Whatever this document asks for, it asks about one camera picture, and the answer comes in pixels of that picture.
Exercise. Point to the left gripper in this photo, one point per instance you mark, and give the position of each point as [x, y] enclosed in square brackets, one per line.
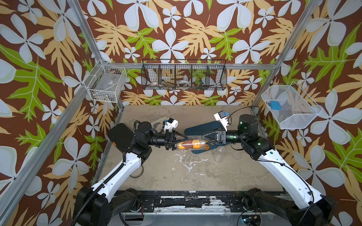
[169, 141]

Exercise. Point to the black hard case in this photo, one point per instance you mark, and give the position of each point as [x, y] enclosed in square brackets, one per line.
[122, 137]

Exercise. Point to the blue object in basket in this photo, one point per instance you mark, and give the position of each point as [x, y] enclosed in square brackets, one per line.
[275, 105]

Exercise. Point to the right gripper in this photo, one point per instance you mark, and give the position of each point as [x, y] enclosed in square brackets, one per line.
[221, 137]

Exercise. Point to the black wire basket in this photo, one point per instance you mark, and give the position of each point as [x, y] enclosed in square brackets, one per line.
[183, 74]

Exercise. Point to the teal plastic tray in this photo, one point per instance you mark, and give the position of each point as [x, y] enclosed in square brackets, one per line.
[202, 129]

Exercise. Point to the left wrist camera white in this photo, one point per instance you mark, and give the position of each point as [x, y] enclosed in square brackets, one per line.
[170, 124]

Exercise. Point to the white mesh basket right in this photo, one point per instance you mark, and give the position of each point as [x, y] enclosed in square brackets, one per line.
[298, 111]

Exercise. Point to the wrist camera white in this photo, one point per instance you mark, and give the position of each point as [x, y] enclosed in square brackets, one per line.
[222, 117]
[170, 124]

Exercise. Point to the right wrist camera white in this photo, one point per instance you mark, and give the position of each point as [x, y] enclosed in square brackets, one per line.
[222, 117]

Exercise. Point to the clear cookie jar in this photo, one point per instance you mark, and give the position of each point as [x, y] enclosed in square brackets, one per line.
[193, 143]
[220, 154]

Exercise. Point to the clear cookie jar front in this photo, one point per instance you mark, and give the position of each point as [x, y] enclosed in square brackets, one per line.
[193, 143]

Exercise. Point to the white work glove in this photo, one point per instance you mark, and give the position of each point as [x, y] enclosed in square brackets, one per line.
[157, 124]

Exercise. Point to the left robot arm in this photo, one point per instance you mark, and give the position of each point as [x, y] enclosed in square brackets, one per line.
[97, 205]

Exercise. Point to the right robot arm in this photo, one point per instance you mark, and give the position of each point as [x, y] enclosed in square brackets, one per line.
[307, 207]

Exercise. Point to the white wire basket left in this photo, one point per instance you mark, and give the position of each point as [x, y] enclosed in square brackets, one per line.
[104, 83]

